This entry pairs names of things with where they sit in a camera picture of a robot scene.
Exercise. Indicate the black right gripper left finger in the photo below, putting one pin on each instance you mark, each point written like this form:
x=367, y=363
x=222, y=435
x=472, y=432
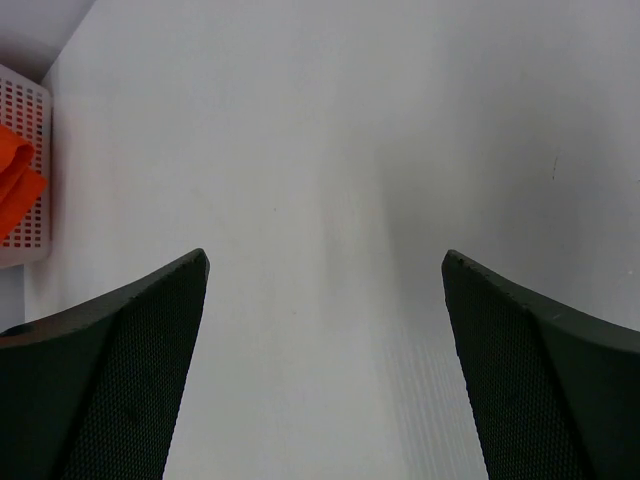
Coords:
x=94, y=391

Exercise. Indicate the orange shorts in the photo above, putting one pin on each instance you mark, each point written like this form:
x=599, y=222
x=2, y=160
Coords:
x=21, y=186

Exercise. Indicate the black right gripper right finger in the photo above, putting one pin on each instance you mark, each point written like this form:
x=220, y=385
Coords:
x=554, y=392

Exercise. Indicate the white plastic basket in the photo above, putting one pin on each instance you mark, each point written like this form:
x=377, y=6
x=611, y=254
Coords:
x=26, y=110

